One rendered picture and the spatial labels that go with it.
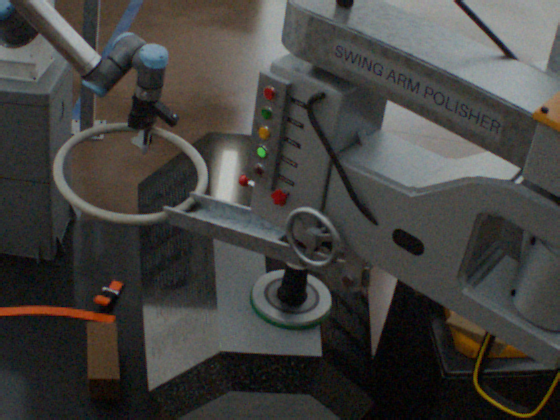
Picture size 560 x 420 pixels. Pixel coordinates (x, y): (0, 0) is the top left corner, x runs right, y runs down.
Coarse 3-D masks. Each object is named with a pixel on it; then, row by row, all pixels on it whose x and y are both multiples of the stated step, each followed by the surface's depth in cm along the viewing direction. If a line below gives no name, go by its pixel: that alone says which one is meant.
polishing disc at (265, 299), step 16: (272, 272) 229; (256, 288) 223; (272, 288) 224; (320, 288) 226; (256, 304) 218; (272, 304) 218; (304, 304) 220; (320, 304) 221; (288, 320) 214; (304, 320) 215
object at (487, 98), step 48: (288, 0) 172; (288, 48) 175; (336, 48) 166; (384, 48) 158; (432, 48) 160; (480, 48) 165; (384, 96) 163; (432, 96) 156; (480, 96) 149; (528, 96) 149; (480, 144) 153; (528, 144) 146
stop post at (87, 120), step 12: (84, 0) 391; (96, 0) 391; (84, 12) 394; (96, 12) 395; (84, 24) 399; (96, 24) 399; (84, 36) 403; (96, 36) 404; (96, 48) 409; (84, 96) 424; (84, 108) 428; (72, 120) 446; (84, 120) 433; (96, 120) 449; (72, 132) 436
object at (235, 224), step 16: (192, 192) 241; (192, 208) 241; (208, 208) 238; (224, 208) 233; (240, 208) 229; (176, 224) 232; (192, 224) 228; (208, 224) 223; (224, 224) 220; (240, 224) 229; (256, 224) 228; (224, 240) 221; (240, 240) 217; (256, 240) 213; (272, 240) 210; (272, 256) 212; (288, 256) 208; (320, 256) 201; (320, 272) 203; (336, 272) 199; (368, 272) 193
